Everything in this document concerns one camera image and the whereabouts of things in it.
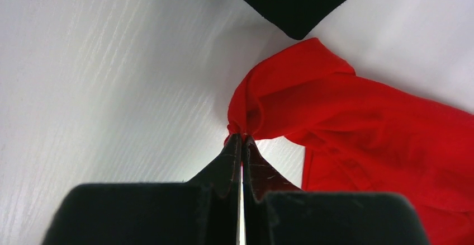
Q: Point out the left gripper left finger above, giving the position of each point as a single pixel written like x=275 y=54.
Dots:
x=203 y=210

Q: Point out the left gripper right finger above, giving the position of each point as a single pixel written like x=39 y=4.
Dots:
x=278 y=212

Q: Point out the red t shirt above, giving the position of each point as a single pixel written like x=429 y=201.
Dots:
x=362 y=135

